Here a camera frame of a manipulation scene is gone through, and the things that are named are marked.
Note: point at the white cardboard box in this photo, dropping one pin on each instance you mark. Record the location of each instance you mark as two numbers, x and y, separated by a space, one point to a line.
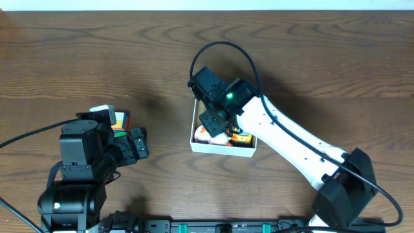
204 147

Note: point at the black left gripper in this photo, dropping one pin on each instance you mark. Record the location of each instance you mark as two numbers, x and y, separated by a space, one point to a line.
131 146

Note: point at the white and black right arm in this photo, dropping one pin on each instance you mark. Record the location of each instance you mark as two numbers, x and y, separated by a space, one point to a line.
330 170

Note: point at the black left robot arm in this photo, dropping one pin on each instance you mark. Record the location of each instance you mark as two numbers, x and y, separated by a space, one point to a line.
91 155

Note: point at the pink duck figurine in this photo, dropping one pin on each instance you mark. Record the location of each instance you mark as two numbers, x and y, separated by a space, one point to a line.
202 136

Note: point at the green round spinner toy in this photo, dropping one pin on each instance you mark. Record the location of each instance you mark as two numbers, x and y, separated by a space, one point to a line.
121 134

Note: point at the multicoloured puzzle cube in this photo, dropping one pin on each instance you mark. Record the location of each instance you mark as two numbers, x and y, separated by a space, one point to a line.
122 121

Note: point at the black mounting rail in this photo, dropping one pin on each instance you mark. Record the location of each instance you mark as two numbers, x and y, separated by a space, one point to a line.
131 223

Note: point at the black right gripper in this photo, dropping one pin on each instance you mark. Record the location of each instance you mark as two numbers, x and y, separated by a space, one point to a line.
215 129

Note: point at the yellow grey toy truck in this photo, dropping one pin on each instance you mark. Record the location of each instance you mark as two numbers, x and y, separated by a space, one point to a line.
239 137

